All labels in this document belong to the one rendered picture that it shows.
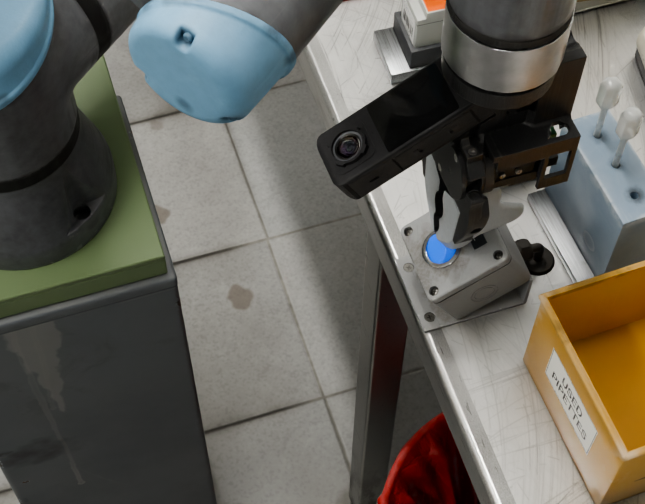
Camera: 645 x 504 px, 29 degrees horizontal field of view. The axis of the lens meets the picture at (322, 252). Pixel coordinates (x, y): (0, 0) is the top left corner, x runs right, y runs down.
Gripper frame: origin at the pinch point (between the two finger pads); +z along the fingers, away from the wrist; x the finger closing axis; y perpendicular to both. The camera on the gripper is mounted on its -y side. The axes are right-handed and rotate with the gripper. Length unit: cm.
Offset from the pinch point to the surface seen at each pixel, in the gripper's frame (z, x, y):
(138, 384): 25.1, 7.6, -24.3
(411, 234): 3.0, 2.5, -1.2
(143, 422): 33.3, 7.6, -24.8
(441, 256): 1.8, -0.8, 0.0
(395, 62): 6.9, 22.2, 4.8
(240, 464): 96, 26, -13
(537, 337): 3.0, -8.9, 4.6
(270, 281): 96, 55, 0
